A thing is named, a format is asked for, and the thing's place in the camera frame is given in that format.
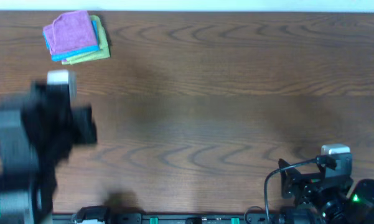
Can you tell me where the purple microfibre cloth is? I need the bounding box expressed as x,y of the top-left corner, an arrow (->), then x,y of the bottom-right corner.
43,11 -> 99,55

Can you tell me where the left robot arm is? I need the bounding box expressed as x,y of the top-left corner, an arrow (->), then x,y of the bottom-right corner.
0,83 -> 97,223

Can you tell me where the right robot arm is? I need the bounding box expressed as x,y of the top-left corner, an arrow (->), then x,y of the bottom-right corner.
273,153 -> 374,224

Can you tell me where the blue folded cloth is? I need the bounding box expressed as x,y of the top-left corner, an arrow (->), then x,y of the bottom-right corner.
43,19 -> 99,62

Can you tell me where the lower green folded cloth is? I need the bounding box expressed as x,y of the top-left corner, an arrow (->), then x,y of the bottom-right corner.
61,27 -> 111,65

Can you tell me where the green folded cloth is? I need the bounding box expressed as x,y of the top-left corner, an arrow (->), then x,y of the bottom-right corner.
65,14 -> 110,62
61,27 -> 111,65

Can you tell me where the upper green folded cloth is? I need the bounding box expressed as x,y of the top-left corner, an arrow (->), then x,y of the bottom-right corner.
65,14 -> 110,62

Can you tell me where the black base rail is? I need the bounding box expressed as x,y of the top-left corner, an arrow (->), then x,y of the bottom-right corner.
50,206 -> 269,224

